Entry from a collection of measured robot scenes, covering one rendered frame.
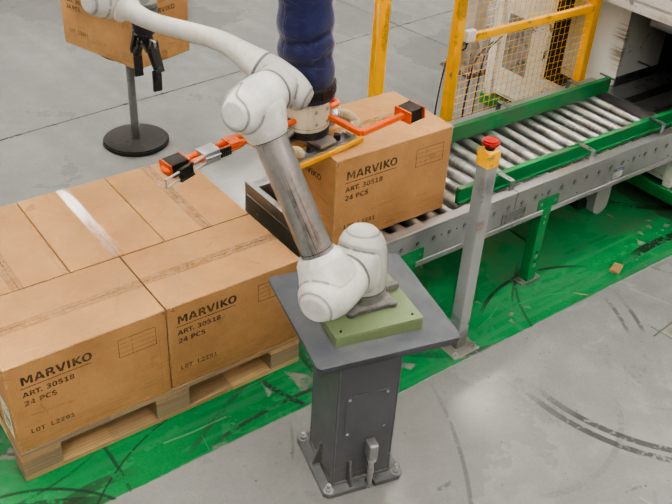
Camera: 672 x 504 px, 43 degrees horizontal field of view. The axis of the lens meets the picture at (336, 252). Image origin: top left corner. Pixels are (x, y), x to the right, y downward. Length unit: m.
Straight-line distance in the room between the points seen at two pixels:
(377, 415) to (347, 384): 0.22
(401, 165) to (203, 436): 1.34
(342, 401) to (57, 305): 1.10
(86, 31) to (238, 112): 2.83
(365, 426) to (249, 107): 1.29
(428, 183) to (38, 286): 1.63
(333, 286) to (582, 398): 1.62
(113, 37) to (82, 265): 1.83
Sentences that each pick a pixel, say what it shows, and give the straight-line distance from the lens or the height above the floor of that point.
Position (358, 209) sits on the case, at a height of 0.69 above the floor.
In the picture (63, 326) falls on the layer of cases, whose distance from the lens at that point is 3.19.
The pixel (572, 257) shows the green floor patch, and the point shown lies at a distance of 4.67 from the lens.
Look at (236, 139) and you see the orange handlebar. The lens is 3.16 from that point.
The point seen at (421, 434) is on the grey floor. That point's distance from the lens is 3.52.
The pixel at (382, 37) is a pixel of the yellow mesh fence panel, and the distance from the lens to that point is 4.06.
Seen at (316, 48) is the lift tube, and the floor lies 1.38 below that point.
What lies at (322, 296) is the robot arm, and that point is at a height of 0.99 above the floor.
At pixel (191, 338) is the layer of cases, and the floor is 0.36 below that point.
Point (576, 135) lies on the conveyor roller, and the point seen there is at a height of 0.55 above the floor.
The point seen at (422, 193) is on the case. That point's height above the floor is 0.66.
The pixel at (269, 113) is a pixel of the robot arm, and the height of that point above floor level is 1.49.
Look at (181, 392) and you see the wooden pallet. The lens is 3.50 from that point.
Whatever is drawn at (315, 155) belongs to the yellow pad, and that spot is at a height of 0.97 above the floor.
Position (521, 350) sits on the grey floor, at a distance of 3.99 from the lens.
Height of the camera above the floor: 2.54
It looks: 35 degrees down
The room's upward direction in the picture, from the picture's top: 4 degrees clockwise
